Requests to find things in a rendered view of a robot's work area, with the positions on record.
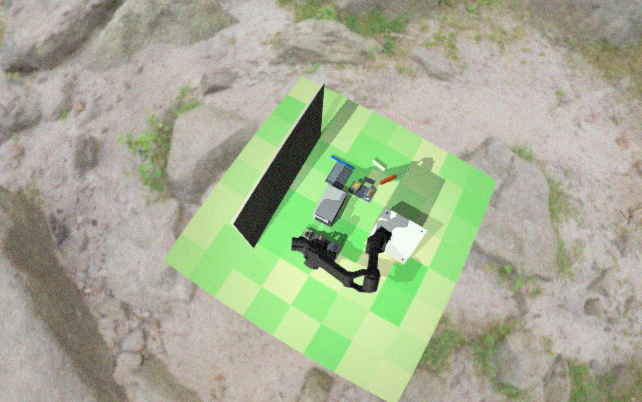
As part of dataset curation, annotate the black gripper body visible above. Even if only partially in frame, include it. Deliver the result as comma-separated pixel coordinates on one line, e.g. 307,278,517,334
298,236,337,260

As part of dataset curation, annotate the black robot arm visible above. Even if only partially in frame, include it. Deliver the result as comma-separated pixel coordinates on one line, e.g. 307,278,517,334
291,226,392,293

